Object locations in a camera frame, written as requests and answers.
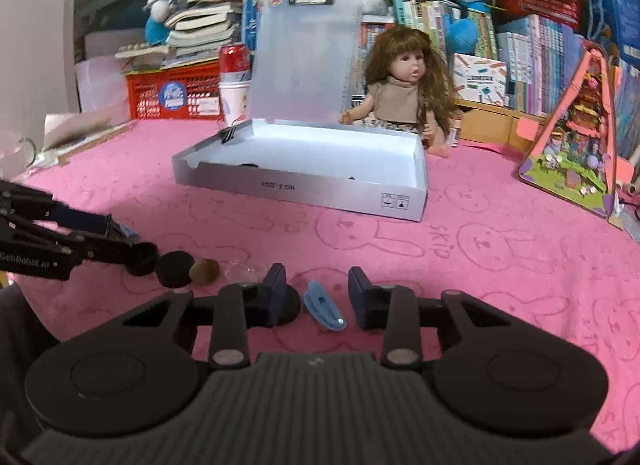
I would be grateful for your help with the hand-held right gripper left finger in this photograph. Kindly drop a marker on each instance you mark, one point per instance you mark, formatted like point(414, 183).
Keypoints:
point(276, 300)

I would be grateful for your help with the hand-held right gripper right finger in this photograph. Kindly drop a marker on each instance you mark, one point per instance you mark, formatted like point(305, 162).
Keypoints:
point(357, 297)

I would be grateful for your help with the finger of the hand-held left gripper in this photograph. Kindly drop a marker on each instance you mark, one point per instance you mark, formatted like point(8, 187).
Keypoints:
point(145, 259)
point(85, 222)

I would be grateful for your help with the blue dotted hair clip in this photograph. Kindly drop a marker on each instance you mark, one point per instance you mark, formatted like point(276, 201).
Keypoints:
point(129, 234)

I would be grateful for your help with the plain blue hair clip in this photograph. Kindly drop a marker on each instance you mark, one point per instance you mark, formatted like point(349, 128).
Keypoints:
point(322, 305)

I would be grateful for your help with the clear plastic piece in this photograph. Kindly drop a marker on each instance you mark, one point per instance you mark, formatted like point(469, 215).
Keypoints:
point(245, 273)

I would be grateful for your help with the brown nut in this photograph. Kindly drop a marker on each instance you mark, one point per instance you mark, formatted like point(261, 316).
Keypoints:
point(204, 271)

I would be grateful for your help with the white cardboard box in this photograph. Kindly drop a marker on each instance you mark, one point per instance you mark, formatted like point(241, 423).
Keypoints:
point(300, 190)

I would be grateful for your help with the flat lying book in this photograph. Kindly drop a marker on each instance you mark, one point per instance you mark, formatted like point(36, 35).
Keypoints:
point(75, 132)

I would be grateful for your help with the clear glass mug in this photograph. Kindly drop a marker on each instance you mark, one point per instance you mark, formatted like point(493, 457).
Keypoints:
point(15, 155)

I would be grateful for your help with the red plastic crate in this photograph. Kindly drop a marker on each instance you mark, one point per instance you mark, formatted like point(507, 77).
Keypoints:
point(150, 95)

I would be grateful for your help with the white paper sheet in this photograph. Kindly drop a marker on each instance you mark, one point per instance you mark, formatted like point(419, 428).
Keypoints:
point(100, 80)

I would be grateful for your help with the pink rabbit print cloth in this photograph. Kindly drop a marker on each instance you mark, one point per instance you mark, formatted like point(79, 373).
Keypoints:
point(500, 270)

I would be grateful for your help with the white paper cup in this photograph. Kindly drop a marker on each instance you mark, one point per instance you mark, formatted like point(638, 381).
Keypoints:
point(234, 102)

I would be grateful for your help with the grey grid cutting mat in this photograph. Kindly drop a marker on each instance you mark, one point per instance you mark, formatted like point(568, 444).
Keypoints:
point(115, 42)

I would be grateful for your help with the small bottle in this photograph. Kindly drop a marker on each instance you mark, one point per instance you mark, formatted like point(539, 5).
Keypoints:
point(454, 137)

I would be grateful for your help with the brown-haired doll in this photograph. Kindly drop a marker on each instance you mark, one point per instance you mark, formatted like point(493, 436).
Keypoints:
point(400, 95)

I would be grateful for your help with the blue and white plush toy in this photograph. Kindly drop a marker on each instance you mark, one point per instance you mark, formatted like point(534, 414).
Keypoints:
point(157, 20)

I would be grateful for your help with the red soda can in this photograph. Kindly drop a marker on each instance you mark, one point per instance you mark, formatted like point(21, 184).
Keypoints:
point(234, 62)

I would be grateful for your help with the wooden desk organizer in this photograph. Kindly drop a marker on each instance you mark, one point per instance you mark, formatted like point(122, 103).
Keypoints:
point(500, 125)

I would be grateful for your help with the stack of books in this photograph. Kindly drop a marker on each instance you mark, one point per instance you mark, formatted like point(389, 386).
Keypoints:
point(200, 25)

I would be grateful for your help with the translucent plastic clipboard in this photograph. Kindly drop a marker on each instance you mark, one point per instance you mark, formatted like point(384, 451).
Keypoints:
point(305, 60)

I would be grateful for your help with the white printed carton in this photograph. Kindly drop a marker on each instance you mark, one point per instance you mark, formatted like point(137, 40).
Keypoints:
point(480, 77)

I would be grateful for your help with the colourful paper house model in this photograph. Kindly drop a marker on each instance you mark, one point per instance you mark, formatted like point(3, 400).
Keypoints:
point(575, 145)

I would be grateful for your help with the row of upright books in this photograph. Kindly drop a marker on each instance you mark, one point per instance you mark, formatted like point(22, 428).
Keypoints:
point(540, 60)

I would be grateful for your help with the blue cardboard boxes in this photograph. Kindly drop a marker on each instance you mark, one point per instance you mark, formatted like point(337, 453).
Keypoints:
point(622, 15)

